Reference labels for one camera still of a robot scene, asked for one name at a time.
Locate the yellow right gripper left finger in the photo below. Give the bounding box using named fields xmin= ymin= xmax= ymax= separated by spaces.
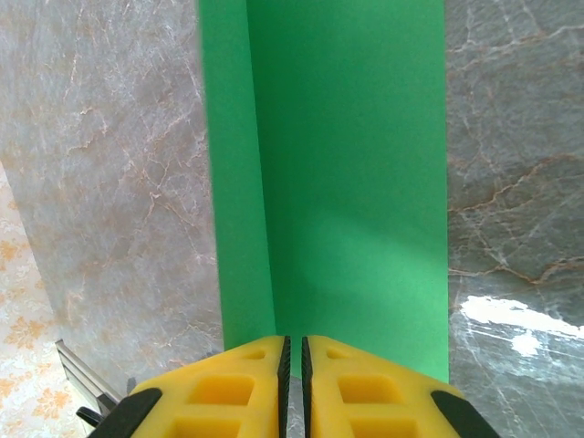
xmin=93 ymin=335 xmax=292 ymax=438

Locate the aluminium table edge rail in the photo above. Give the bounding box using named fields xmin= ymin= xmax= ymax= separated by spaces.
xmin=54 ymin=339 xmax=125 ymax=412

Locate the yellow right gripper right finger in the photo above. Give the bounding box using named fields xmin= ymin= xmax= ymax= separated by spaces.
xmin=300 ymin=335 xmax=501 ymax=438

